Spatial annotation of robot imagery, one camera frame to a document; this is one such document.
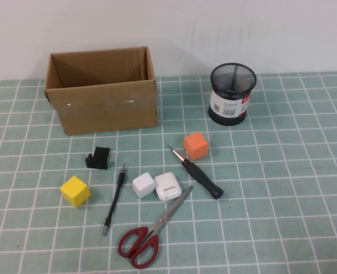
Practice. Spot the orange cube block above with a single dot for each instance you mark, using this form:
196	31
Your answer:
196	145

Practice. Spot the white earbuds charging case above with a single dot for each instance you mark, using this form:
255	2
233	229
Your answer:
166	187

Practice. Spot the white cube block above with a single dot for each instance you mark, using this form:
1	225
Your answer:
142	185

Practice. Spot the black mesh pen holder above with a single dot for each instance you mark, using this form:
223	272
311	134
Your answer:
231	108

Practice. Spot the brown cardboard box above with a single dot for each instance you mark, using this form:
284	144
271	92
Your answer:
99	108

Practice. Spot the yellow cube block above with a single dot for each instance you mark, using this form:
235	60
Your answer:
74	189

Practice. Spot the green checkered tablecloth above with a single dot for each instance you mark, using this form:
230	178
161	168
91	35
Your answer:
271	199

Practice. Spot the black plastic bracket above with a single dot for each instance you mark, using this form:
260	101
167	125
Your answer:
99	160

